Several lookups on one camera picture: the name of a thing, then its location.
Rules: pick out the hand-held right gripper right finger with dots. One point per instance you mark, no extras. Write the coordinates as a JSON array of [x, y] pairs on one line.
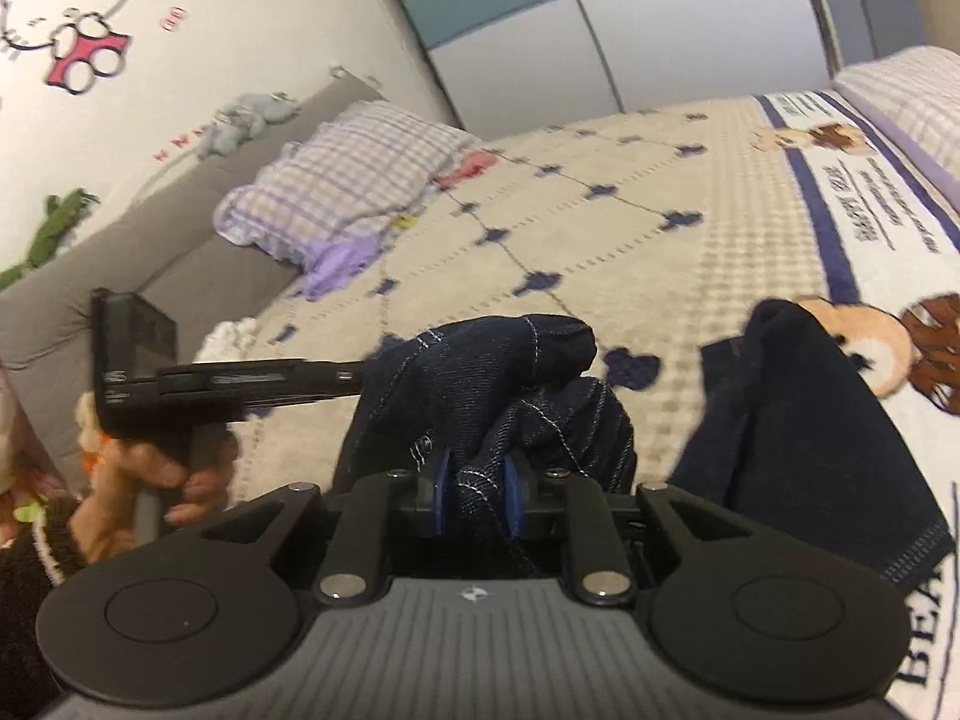
[[516, 499]]

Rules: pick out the pink cloth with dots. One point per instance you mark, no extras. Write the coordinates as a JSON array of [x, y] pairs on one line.
[[465, 169]]

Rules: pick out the purple plaid quilt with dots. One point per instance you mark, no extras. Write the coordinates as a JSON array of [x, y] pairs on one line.
[[915, 105]]

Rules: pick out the grey plush toy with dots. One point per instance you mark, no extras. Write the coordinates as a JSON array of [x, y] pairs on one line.
[[240, 124]]

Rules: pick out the beige bear-print blanket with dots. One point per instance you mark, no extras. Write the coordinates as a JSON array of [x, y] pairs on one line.
[[675, 187]]

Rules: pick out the white and teal wardrobe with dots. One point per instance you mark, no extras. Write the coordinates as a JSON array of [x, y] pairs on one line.
[[637, 22]]

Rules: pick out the green plush toy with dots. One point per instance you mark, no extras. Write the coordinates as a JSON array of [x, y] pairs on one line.
[[52, 232]]

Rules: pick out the purple plaid pillow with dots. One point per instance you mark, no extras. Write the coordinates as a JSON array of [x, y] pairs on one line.
[[345, 172]]

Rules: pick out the cartoon cat wall sticker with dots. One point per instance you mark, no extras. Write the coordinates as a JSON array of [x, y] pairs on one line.
[[75, 22]]

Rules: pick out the grey upholstered headboard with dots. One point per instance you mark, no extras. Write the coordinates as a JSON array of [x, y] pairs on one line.
[[112, 270]]

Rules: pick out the white crumpled cloth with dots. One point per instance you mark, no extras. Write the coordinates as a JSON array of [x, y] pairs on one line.
[[225, 337]]

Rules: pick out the orange plush toy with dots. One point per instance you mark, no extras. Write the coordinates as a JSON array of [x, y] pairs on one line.
[[97, 457]]

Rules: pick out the purple garment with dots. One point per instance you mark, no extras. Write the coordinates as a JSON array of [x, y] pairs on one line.
[[341, 266]]

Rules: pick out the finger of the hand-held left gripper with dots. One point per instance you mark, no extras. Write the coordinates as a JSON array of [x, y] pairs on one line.
[[300, 379]]

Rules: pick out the person's left hand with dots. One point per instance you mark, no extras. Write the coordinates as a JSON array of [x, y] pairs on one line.
[[112, 510]]

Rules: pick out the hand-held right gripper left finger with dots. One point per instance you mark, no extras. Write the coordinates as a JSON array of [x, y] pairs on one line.
[[442, 499]]

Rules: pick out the dark denim jeans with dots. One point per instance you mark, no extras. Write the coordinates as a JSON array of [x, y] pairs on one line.
[[480, 375]]

